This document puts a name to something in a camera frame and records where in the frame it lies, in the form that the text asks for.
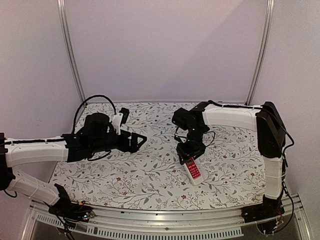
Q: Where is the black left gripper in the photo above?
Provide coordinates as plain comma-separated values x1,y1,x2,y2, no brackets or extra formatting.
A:
90,129,147,154

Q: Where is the white remote control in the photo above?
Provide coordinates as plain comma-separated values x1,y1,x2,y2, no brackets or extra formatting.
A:
183,157,204,186

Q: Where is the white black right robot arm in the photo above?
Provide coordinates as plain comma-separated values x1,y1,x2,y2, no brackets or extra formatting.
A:
171,100,292,218

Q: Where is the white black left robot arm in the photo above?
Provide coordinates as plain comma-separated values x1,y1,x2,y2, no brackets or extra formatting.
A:
0,112,147,217

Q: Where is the floral patterned table mat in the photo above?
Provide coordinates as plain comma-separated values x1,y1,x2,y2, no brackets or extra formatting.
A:
50,102,266,211

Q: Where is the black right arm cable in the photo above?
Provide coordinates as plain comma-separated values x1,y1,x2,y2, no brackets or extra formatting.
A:
202,129,216,148

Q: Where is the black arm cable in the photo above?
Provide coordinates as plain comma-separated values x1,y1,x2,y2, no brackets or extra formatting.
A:
71,94,117,136
202,129,216,148

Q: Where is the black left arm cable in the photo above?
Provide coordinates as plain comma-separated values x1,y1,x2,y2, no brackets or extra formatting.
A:
71,94,117,136

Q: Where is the aluminium front rail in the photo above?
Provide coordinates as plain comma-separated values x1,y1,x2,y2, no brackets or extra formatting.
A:
22,194,313,240

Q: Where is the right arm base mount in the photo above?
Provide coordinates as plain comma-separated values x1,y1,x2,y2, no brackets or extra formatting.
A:
241,195,285,223

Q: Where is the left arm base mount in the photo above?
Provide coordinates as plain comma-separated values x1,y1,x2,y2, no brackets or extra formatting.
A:
49,183,95,222

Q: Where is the left aluminium frame post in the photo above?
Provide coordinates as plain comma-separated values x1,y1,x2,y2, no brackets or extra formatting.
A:
56,0,86,102

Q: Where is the aluminium frame post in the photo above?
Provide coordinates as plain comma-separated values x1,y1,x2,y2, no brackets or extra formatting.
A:
245,0,275,105
56,0,86,102

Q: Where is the right aluminium frame post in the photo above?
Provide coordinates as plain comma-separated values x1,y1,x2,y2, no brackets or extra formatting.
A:
245,0,275,105

